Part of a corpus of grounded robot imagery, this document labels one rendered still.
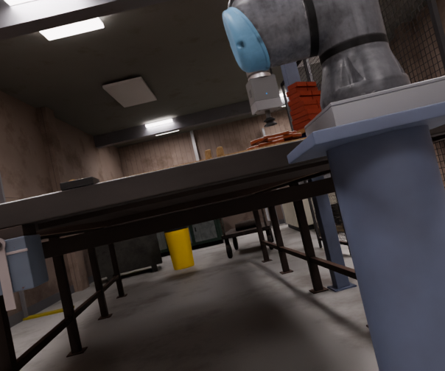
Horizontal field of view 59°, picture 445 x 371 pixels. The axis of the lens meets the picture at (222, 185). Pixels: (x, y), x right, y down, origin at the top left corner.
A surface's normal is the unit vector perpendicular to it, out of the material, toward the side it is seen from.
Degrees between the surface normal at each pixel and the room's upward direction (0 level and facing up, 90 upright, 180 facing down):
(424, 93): 90
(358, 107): 90
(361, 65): 74
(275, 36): 117
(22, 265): 90
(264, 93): 90
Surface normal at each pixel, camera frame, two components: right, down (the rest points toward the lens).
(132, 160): -0.03, -0.05
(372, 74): -0.14, -0.30
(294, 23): -0.03, 0.25
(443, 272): 0.20, -0.10
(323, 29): 0.07, 0.55
